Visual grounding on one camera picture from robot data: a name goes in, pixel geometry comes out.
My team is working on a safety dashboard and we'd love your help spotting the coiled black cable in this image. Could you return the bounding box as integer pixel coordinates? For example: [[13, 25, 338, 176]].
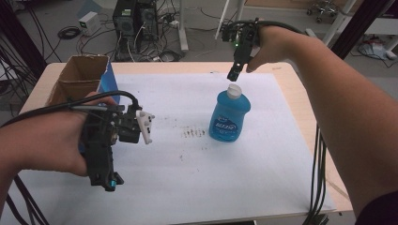
[[57, 25, 83, 41]]

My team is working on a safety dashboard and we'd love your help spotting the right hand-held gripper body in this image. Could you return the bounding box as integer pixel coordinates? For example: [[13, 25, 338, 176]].
[[220, 18, 261, 65]]

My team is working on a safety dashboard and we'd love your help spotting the black computer tower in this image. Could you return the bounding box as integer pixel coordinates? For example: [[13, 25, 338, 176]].
[[112, 0, 160, 62]]

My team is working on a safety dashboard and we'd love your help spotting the person's left hand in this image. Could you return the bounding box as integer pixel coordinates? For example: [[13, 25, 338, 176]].
[[8, 91, 119, 178]]

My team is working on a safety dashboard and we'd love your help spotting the black hanging cable bundle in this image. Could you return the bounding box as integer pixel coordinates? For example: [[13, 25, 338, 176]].
[[300, 124, 330, 225], [4, 173, 51, 225]]

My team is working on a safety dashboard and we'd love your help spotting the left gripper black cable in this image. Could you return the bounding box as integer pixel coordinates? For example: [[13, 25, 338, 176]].
[[0, 89, 141, 129]]

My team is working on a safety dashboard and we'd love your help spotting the dark metal frame post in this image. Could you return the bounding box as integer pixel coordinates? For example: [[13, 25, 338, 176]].
[[0, 0, 49, 81], [329, 0, 392, 61]]

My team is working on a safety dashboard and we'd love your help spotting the tangle of floor cables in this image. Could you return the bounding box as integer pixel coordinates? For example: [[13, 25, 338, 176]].
[[76, 0, 186, 63]]

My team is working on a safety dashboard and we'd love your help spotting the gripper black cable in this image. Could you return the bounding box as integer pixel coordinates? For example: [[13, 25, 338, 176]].
[[258, 20, 305, 36], [0, 89, 141, 129]]

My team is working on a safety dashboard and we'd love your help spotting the blue dish soap bottle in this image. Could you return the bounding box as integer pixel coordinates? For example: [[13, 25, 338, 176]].
[[207, 82, 253, 143]]

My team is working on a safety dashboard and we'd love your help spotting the office chair wheel base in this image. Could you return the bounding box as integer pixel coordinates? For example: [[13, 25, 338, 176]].
[[305, 0, 341, 24]]

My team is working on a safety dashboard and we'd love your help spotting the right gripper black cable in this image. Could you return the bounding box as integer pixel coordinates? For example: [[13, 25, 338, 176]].
[[258, 20, 305, 36]]

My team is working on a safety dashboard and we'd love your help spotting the white table leg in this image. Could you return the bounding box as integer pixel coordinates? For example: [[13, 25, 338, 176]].
[[177, 0, 190, 53]]

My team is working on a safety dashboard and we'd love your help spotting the person's right hand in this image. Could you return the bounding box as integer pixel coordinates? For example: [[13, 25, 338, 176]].
[[245, 24, 302, 74]]

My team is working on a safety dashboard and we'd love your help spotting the white table mat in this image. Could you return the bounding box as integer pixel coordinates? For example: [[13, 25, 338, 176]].
[[0, 72, 338, 225]]

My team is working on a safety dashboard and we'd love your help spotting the small white box device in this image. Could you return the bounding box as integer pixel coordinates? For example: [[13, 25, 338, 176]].
[[78, 10, 102, 38]]

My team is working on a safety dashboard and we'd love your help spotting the open cardboard box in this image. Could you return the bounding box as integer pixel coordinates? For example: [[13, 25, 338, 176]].
[[45, 53, 122, 108]]

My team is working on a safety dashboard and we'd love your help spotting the person's dark sleeve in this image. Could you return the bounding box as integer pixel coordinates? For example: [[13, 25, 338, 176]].
[[354, 189, 398, 225]]

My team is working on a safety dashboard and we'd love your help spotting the white slanted stand leg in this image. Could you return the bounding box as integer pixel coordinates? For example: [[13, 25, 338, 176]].
[[214, 0, 247, 40]]

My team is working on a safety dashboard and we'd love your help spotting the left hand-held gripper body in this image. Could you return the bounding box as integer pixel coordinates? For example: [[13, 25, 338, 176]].
[[82, 103, 156, 155]]

